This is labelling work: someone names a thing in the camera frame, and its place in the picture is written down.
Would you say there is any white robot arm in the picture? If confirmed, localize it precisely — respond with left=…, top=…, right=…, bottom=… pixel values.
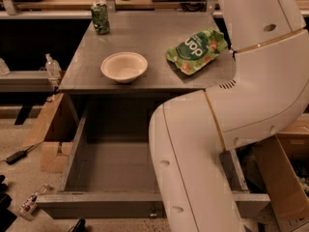
left=149, top=0, right=309, bottom=232

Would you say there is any open grey top drawer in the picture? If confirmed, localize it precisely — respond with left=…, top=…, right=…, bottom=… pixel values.
left=39, top=91, right=269, bottom=219

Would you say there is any white bowl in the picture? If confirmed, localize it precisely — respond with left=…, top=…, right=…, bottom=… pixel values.
left=100, top=52, right=148, bottom=83

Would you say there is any green chip bag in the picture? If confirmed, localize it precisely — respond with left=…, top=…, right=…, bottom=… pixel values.
left=166, top=28, right=228, bottom=75

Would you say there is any grey wooden cabinet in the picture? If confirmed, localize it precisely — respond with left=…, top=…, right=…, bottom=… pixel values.
left=58, top=11, right=238, bottom=126

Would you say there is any clear plastic bottle on bench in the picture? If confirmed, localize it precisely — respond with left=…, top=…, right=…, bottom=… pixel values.
left=45, top=53, right=61, bottom=78

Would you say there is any green soda can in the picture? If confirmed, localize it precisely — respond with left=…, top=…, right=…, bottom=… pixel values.
left=91, top=2, right=110, bottom=35

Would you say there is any wooden block on floor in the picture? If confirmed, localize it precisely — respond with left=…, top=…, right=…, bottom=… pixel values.
left=41, top=141, right=73, bottom=173

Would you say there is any black power adapter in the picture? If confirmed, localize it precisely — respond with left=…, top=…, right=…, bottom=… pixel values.
left=6, top=150, right=27, bottom=165

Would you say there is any cardboard box at right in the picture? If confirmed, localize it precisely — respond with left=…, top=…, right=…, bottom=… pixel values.
left=253, top=120, right=309, bottom=232

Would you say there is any plastic bottle on floor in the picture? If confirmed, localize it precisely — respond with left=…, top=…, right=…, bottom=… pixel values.
left=18, top=184, right=53, bottom=220

